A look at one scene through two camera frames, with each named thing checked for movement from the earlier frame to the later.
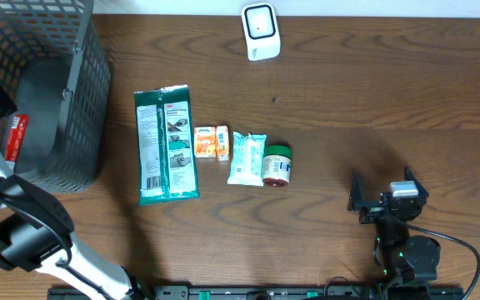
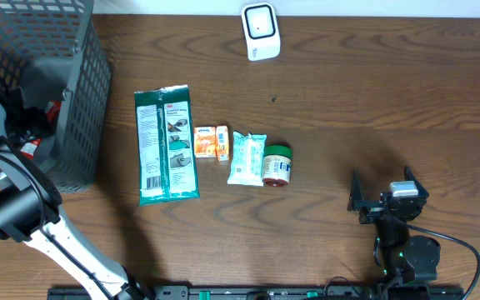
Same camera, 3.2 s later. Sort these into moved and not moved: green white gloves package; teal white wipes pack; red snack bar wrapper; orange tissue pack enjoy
Moved: red snack bar wrapper
Not moved: green white gloves package; orange tissue pack enjoy; teal white wipes pack
